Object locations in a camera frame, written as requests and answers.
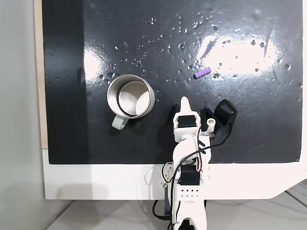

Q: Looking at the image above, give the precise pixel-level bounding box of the purple ribbed pen grip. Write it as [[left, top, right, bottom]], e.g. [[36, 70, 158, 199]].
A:
[[193, 66, 213, 80]]

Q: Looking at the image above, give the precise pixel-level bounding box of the black glossy table mat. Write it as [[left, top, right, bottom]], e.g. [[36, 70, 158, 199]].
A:
[[41, 0, 304, 165]]

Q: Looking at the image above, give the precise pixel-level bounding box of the red and white motor wire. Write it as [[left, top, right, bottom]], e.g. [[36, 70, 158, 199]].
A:
[[194, 126, 205, 172]]

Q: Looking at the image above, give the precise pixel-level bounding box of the steel cup with grey handle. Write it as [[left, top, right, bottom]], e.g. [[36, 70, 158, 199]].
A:
[[106, 74, 156, 131]]

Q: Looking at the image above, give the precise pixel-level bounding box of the black power cable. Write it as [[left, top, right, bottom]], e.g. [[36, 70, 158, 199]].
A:
[[153, 199, 171, 222]]

